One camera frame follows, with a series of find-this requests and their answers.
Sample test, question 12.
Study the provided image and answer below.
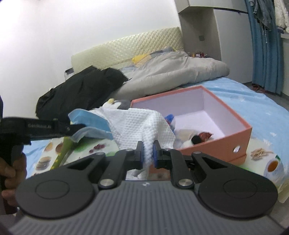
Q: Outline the person's left hand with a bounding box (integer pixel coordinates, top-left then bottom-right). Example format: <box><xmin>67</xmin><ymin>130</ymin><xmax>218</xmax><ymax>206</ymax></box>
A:
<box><xmin>0</xmin><ymin>155</ymin><xmax>27</xmax><ymax>207</ymax></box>

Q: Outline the hanging denim shirt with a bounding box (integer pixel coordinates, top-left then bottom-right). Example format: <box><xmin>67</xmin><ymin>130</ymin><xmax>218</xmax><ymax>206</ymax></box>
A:
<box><xmin>257</xmin><ymin>0</ymin><xmax>277</xmax><ymax>30</ymax></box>

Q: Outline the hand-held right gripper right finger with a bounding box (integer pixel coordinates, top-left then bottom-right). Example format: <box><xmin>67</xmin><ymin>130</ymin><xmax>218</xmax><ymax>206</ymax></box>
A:
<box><xmin>153</xmin><ymin>140</ymin><xmax>229</xmax><ymax>189</ymax></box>

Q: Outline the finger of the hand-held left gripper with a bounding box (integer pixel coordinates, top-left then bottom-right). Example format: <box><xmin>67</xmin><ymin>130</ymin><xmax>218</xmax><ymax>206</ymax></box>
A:
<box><xmin>54</xmin><ymin>119</ymin><xmax>86</xmax><ymax>139</ymax></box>

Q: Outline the grey white penguin plush toy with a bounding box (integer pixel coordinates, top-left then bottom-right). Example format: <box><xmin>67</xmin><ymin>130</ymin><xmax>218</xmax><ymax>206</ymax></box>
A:
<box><xmin>103</xmin><ymin>98</ymin><xmax>132</xmax><ymax>112</ymax></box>

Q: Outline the red candy wrapper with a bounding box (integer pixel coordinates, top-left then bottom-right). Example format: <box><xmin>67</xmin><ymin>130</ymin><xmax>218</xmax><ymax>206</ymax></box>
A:
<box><xmin>197</xmin><ymin>131</ymin><xmax>214</xmax><ymax>142</ymax></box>

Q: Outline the panda plush toy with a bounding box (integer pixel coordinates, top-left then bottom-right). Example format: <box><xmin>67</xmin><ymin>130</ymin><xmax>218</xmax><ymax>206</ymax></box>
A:
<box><xmin>180</xmin><ymin>133</ymin><xmax>204</xmax><ymax>149</ymax></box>

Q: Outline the cream padded headboard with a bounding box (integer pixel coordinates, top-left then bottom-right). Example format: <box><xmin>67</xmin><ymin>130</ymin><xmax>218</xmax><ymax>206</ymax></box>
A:
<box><xmin>71</xmin><ymin>27</ymin><xmax>184</xmax><ymax>75</ymax></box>

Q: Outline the light blue bedsheet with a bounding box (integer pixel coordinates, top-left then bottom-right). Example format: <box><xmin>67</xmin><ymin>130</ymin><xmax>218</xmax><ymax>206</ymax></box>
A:
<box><xmin>23</xmin><ymin>78</ymin><xmax>289</xmax><ymax>159</ymax></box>

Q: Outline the yellow pillow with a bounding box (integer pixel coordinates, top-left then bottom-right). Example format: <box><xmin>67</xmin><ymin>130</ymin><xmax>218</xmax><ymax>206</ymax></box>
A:
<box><xmin>131</xmin><ymin>54</ymin><xmax>151</xmax><ymax>65</ymax></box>

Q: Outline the grey duvet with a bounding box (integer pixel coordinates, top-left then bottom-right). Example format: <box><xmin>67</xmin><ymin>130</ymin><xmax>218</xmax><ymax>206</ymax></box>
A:
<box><xmin>115</xmin><ymin>51</ymin><xmax>230</xmax><ymax>102</ymax></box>

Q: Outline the black jacket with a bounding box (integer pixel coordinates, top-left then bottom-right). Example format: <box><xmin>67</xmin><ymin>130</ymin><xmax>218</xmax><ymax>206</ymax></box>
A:
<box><xmin>35</xmin><ymin>65</ymin><xmax>129</xmax><ymax>121</ymax></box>

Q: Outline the white paper towel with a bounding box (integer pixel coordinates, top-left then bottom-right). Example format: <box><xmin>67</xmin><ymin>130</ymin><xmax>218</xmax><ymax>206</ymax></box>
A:
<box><xmin>95</xmin><ymin>107</ymin><xmax>177</xmax><ymax>178</ymax></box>

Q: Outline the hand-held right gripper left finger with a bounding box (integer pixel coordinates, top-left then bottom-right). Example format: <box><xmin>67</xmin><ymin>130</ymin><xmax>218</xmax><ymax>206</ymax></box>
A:
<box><xmin>67</xmin><ymin>141</ymin><xmax>145</xmax><ymax>190</ymax></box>

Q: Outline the food printed tablecloth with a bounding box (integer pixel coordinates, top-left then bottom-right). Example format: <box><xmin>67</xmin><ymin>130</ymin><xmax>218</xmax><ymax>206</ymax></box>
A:
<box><xmin>32</xmin><ymin>133</ymin><xmax>289</xmax><ymax>204</ymax></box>

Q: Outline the hanging white jacket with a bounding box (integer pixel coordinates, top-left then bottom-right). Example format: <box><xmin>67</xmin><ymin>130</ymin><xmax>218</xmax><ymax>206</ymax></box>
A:
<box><xmin>274</xmin><ymin>0</ymin><xmax>289</xmax><ymax>33</ymax></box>

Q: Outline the pink cardboard box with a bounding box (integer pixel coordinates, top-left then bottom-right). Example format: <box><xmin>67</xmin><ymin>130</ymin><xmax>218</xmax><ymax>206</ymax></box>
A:
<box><xmin>130</xmin><ymin>85</ymin><xmax>253</xmax><ymax>164</ymax></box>

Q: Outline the blue snack packet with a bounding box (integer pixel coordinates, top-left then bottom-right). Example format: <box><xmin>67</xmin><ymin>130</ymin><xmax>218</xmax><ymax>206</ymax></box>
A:
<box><xmin>164</xmin><ymin>114</ymin><xmax>179</xmax><ymax>134</ymax></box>

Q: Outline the white wardrobe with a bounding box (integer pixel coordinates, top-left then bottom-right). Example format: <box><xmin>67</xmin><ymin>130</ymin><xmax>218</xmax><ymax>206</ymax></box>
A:
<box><xmin>175</xmin><ymin>0</ymin><xmax>255</xmax><ymax>84</ymax></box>

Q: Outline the blue face mask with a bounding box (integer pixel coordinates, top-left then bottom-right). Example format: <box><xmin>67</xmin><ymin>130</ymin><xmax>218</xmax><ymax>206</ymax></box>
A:
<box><xmin>68</xmin><ymin>109</ymin><xmax>113</xmax><ymax>143</ymax></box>

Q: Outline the blue curtain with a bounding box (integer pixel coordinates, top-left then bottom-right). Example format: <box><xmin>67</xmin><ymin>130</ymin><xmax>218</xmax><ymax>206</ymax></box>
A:
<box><xmin>245</xmin><ymin>0</ymin><xmax>284</xmax><ymax>96</ymax></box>

